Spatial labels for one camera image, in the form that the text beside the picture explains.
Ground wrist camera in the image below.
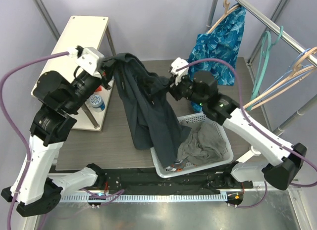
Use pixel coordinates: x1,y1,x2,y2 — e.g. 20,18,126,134
68,46,105,78
170,57,189,86

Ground dark navy shorts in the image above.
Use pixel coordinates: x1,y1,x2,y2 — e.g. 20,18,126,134
102,53,191,168

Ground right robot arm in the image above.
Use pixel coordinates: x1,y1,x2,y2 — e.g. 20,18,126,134
169,69,307,190

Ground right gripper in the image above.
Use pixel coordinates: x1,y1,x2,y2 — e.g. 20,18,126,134
164,71,207,107

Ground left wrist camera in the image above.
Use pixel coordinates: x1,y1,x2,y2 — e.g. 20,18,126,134
68,46,105,78

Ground blue floral shorts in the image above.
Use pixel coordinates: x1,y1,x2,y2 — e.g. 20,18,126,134
188,4,246,86

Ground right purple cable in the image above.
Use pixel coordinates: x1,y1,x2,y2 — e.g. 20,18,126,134
173,58,317,186

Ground white laundry basket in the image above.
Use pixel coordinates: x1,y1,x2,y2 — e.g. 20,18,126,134
150,113,233,179

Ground metal clothes rack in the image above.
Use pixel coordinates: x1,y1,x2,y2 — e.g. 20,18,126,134
207,0,317,136

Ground beige wooden hanger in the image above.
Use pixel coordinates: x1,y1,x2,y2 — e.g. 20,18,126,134
206,0,241,34

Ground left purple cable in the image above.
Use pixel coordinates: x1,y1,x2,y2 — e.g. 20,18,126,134
0,51,71,230

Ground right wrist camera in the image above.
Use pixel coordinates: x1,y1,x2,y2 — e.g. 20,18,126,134
170,57,189,86

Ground grey cloth in basket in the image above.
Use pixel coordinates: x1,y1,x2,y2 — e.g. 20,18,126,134
177,120,226,166

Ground purple cable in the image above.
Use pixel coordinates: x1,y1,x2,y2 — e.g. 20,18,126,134
0,51,71,230
173,58,317,186

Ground teal plastic hanger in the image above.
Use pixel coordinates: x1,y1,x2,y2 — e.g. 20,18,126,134
250,26,284,101

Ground patterned white cloth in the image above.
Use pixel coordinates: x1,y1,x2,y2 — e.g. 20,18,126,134
165,163,184,172

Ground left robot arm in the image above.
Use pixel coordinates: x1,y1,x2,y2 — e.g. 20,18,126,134
1,69,112,217

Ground red box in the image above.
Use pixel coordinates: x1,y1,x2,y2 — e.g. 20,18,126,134
95,86,103,92

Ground light blue hanger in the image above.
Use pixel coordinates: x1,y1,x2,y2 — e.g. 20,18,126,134
255,48,314,104

